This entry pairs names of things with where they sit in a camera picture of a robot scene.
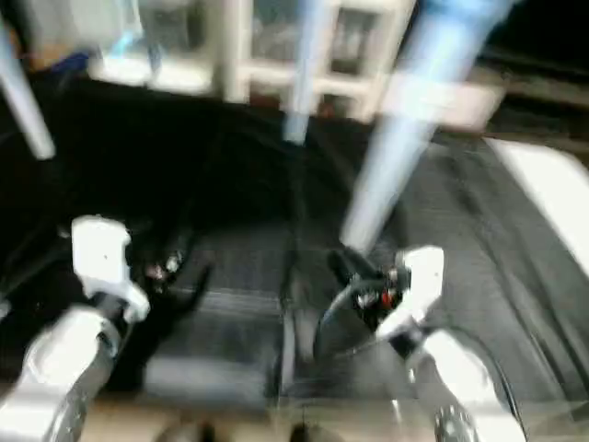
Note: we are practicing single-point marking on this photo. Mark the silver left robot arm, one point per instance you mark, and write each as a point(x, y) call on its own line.
point(55, 378)

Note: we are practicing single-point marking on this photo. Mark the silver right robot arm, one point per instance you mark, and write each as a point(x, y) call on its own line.
point(465, 387)

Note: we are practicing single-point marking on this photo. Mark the black work mat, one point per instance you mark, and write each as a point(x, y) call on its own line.
point(276, 230)

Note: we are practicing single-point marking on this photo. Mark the white drawer unit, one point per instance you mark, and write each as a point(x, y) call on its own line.
point(442, 97)

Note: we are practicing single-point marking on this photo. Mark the white flat board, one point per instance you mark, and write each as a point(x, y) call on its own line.
point(552, 198)

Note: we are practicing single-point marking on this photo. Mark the light blue plastic object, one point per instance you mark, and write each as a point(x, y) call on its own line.
point(129, 41)

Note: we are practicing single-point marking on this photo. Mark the white glass door cabinet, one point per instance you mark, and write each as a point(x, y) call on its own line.
point(304, 51)

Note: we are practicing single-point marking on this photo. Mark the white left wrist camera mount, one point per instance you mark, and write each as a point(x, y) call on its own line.
point(106, 262)

